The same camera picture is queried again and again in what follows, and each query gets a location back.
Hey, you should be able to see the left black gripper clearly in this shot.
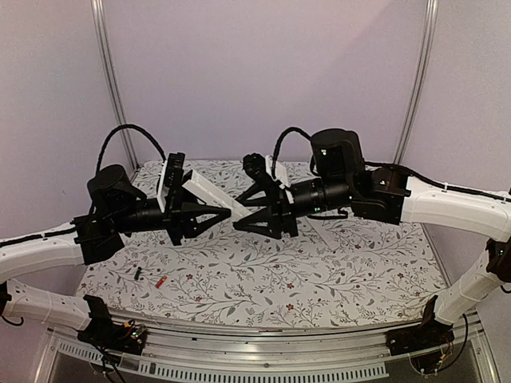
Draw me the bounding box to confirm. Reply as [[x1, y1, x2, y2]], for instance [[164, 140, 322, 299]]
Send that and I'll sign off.
[[112, 183, 231, 246]]

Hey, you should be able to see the right aluminium frame post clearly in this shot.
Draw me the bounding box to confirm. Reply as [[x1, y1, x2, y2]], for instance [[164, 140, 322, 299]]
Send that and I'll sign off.
[[393, 0, 439, 164]]

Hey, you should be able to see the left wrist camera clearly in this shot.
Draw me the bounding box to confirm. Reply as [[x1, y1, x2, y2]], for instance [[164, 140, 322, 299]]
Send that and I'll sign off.
[[156, 152, 185, 214]]

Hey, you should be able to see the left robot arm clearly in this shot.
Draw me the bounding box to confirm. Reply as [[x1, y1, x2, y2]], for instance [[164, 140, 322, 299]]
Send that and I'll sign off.
[[1, 164, 247, 346]]

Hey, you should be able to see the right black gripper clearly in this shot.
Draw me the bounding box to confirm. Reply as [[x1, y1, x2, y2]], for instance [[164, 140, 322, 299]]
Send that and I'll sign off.
[[232, 175, 354, 239]]

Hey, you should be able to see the floral patterned table mat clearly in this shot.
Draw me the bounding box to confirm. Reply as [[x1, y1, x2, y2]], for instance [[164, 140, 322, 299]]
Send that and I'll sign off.
[[77, 217, 446, 328]]

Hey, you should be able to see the front aluminium rail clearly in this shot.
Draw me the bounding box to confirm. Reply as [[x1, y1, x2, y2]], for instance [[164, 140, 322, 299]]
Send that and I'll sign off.
[[35, 310, 504, 382]]

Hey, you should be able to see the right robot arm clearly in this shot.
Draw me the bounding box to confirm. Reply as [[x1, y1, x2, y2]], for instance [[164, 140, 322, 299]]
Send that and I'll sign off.
[[234, 128, 510, 348]]

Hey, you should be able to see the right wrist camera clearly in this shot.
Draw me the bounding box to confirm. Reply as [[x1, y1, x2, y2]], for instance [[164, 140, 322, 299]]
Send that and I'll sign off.
[[243, 153, 291, 191]]

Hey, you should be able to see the white remote control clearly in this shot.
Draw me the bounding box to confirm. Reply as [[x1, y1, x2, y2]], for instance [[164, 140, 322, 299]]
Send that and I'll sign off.
[[183, 170, 251, 221]]

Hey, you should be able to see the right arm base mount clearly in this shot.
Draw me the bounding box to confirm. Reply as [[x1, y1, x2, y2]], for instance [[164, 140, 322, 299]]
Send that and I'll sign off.
[[385, 295, 454, 356]]

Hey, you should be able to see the right camera cable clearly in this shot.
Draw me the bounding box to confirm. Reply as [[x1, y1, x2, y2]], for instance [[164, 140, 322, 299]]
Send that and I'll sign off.
[[271, 126, 316, 180]]

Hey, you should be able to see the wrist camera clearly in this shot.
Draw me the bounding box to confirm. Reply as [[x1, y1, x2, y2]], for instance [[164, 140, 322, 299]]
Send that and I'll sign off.
[[156, 152, 185, 214], [243, 153, 291, 191]]

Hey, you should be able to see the left camera cable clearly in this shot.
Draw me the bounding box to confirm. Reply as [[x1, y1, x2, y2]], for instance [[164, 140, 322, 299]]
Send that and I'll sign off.
[[95, 124, 168, 176]]

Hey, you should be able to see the red orange battery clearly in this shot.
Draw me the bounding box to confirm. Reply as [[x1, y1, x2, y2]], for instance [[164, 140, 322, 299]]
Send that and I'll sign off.
[[155, 276, 167, 289]]

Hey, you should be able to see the left aluminium frame post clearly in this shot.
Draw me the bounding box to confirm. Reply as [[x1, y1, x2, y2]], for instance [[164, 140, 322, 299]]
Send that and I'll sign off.
[[90, 0, 139, 170]]

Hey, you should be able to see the aluminium frame post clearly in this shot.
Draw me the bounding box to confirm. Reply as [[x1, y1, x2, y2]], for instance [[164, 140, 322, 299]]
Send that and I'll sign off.
[[90, 0, 139, 170], [393, 0, 439, 164]]

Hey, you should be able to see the camera cable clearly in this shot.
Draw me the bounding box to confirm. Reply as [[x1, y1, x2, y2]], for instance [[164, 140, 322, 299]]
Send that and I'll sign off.
[[95, 124, 168, 176], [271, 126, 316, 180]]

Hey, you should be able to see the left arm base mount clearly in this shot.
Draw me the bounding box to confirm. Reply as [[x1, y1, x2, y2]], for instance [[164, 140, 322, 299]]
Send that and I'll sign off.
[[77, 295, 148, 356]]

